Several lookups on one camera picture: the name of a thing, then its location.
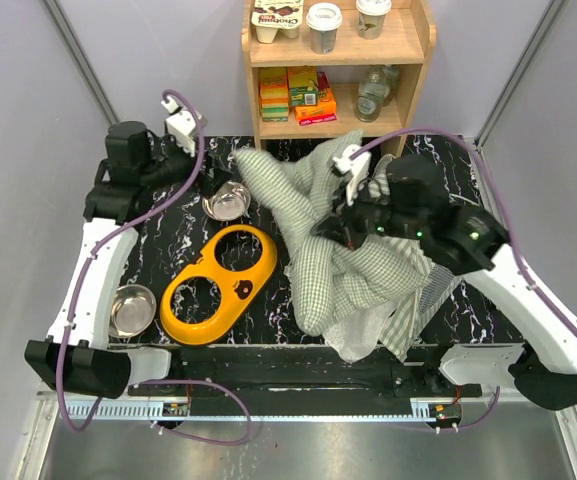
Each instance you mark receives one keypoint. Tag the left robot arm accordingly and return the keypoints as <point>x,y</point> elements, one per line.
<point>74,357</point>

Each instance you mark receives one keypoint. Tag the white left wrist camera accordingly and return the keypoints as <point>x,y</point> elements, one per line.
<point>181,125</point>

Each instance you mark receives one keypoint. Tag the clear glass jar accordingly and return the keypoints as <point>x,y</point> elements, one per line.
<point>372,90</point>
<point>391,73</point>

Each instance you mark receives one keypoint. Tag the chobani yogurt pack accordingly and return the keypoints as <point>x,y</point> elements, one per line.
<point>271,17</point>

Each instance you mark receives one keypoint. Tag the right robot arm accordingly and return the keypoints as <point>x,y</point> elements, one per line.
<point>412,203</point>

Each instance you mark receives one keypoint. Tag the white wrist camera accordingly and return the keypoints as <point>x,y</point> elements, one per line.
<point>181,125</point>
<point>352,165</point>

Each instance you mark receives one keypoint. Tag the clear glass jar back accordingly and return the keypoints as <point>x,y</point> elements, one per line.
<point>391,73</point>

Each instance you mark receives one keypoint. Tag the wooden shelf unit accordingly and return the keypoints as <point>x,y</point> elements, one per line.
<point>407,41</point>

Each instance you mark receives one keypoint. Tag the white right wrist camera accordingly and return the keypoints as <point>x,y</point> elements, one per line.
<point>352,165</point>

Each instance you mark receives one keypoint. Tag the paper coffee cup left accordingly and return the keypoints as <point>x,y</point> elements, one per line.
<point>323,20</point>

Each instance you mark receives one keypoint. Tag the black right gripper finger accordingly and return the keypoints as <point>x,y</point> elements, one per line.
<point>339,202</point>
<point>333,229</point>

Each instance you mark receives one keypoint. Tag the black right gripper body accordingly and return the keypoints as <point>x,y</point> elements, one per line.
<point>369,217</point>

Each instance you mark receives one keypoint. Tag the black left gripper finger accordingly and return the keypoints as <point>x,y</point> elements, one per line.
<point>212,181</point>
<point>210,163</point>

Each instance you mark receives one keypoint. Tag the yellow green sponge stack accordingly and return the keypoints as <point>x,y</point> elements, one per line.
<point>273,94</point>

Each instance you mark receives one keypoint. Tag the paper coffee cup right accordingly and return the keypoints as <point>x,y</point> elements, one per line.
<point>371,17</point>

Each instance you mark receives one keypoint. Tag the orange snack box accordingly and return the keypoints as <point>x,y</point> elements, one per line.
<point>324,111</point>

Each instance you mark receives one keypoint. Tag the yellow double bowl holder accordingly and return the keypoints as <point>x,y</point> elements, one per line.
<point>237,288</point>

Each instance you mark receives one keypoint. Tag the paper coffee cup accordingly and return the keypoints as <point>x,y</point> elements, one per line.
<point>323,20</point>
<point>371,17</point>

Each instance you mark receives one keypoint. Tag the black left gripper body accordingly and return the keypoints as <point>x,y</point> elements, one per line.
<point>176,166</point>

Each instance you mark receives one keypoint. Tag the green checked pet cushion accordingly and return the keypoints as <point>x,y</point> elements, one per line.
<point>299,194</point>

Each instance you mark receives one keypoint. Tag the green striped pet tent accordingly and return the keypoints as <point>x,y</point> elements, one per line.
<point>390,292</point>

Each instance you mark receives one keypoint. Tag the white cable duct rail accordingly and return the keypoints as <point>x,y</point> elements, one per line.
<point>279,407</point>

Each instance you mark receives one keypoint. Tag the red pink packet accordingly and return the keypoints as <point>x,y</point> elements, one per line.
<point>323,86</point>

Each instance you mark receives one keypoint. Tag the clear glass jar front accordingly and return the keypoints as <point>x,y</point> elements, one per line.
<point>372,90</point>

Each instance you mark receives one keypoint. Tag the aluminium frame post left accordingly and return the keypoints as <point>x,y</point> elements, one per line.
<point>80,59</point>

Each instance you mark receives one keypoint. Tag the steel pet bowl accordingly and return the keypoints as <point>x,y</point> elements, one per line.
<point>230,202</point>
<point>132,311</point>

